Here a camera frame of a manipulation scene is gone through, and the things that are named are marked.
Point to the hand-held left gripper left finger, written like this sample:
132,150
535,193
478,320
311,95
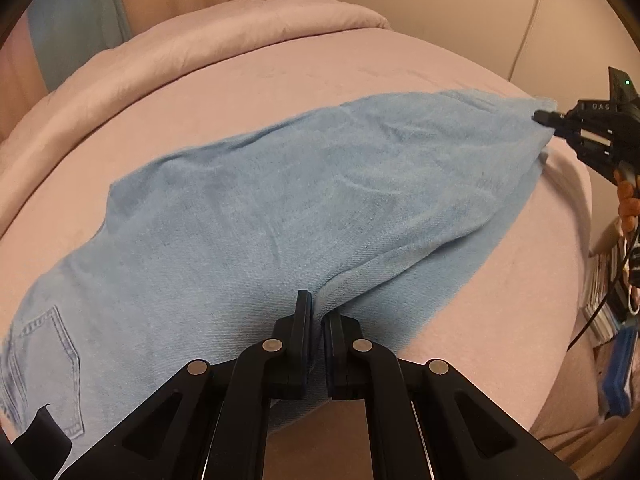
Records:
300,332

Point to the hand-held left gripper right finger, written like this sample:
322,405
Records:
332,347

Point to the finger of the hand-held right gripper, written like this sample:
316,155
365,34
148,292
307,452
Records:
550,119
597,157

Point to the light blue denim pants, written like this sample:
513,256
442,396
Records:
280,210

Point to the person's right hand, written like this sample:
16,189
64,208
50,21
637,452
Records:
628,205

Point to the stack of books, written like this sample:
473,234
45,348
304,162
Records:
602,285

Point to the pink bed sheet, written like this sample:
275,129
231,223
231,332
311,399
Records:
500,280

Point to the blue box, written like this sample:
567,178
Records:
617,375

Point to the black cloth piece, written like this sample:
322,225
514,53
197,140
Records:
42,435

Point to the pink duvet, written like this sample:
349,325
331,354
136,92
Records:
165,55

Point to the blue curtain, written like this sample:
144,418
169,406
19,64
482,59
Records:
75,20

